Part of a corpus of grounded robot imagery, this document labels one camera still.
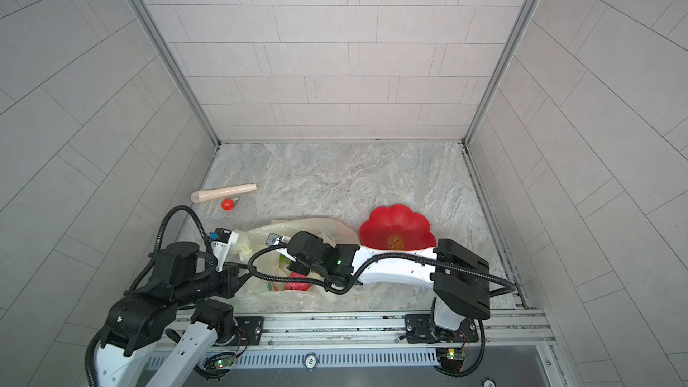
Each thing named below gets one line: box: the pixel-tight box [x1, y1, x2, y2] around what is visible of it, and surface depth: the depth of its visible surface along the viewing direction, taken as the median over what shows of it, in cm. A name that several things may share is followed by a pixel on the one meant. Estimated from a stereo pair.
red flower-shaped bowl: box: [359, 204, 438, 251], surface depth 91 cm
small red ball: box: [220, 198, 236, 212], surface depth 96 cm
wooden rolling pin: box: [190, 182, 258, 204], surface depth 98 cm
